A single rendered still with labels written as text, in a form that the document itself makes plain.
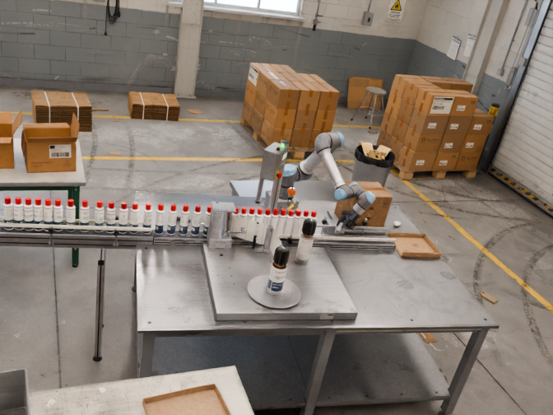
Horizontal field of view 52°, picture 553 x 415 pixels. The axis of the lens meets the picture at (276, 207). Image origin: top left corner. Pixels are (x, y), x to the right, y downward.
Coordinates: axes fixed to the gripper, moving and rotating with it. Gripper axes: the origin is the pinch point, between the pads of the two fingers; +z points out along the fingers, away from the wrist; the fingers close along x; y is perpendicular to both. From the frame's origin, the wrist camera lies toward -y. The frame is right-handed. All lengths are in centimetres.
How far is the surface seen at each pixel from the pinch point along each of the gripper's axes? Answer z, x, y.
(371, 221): -15.1, 30.3, -18.6
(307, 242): 6.4, -33.1, 32.6
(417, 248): -23, 60, 2
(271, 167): -12, -68, 0
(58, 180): 106, -153, -84
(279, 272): 18, -55, 65
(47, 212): 84, -162, 3
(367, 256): -1.2, 23.0, 13.8
